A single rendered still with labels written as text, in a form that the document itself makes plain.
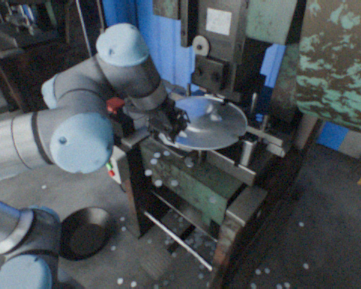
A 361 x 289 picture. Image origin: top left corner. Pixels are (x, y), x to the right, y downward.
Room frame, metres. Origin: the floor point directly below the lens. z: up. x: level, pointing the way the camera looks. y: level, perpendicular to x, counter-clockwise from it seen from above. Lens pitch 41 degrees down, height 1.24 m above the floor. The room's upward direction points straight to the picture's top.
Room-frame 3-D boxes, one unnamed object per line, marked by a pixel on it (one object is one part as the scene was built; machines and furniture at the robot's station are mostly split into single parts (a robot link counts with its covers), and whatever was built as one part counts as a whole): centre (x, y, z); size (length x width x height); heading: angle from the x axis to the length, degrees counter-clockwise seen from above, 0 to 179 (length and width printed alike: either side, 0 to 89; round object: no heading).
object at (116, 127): (0.78, 0.23, 0.62); 0.10 x 0.06 x 0.20; 48
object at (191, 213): (0.75, -0.17, 0.31); 0.43 x 0.42 x 0.01; 48
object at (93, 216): (0.66, 0.49, 0.04); 0.30 x 0.30 x 0.07
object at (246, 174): (0.74, -0.16, 0.68); 0.45 x 0.30 x 0.06; 48
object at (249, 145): (0.53, -0.21, 0.75); 0.03 x 0.03 x 0.10; 48
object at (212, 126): (0.65, -0.07, 0.78); 0.29 x 0.29 x 0.01
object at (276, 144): (0.63, -0.29, 0.76); 0.17 x 0.06 x 0.10; 48
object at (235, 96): (0.75, -0.16, 0.86); 0.20 x 0.16 x 0.05; 48
